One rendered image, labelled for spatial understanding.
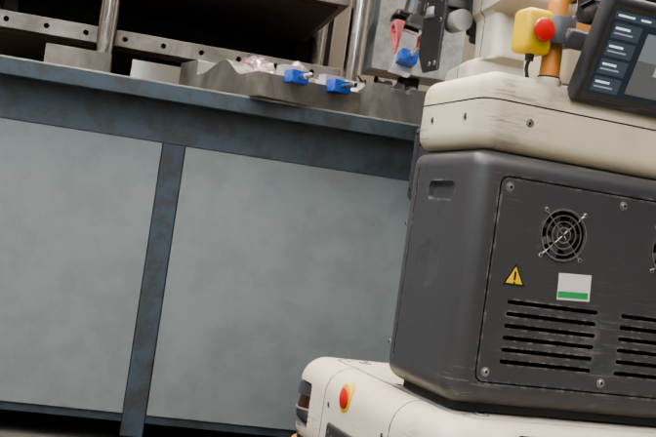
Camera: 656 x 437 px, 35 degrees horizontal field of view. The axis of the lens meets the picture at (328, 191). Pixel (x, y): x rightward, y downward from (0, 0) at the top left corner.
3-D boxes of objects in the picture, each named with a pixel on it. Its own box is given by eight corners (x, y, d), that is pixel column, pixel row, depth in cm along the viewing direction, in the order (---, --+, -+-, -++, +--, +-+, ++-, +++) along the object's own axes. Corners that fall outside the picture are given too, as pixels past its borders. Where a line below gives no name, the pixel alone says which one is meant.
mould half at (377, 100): (471, 137, 247) (479, 81, 247) (367, 119, 242) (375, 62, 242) (411, 147, 296) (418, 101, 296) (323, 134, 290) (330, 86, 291)
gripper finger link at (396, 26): (381, 55, 248) (390, 19, 250) (409, 63, 249) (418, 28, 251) (389, 47, 241) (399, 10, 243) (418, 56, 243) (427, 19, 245)
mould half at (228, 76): (358, 116, 237) (365, 69, 238) (257, 95, 225) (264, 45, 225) (265, 122, 281) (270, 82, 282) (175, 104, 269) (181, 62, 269)
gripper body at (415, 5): (389, 22, 249) (395, -5, 251) (427, 36, 251) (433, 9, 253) (396, 15, 243) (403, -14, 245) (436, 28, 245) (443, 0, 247)
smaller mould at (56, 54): (107, 83, 242) (111, 54, 242) (41, 71, 239) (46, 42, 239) (107, 92, 262) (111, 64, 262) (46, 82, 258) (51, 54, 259)
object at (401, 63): (425, 62, 236) (430, 41, 237) (404, 56, 235) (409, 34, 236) (406, 77, 248) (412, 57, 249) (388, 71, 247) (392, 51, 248)
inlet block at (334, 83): (363, 99, 228) (366, 75, 228) (344, 95, 225) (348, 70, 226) (334, 101, 239) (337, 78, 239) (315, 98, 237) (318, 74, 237)
